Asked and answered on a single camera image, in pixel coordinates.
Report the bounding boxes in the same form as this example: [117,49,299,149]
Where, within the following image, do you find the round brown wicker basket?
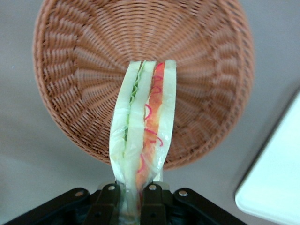
[32,0,255,171]

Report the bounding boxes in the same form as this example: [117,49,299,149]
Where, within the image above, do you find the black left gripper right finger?
[140,183,173,225]

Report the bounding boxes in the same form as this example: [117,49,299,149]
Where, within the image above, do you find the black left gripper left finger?
[86,183,121,225]

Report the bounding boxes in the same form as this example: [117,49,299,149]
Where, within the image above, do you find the cream rectangular tray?
[234,87,300,224]

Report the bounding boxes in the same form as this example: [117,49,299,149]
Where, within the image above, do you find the triangle sandwich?
[108,59,177,225]

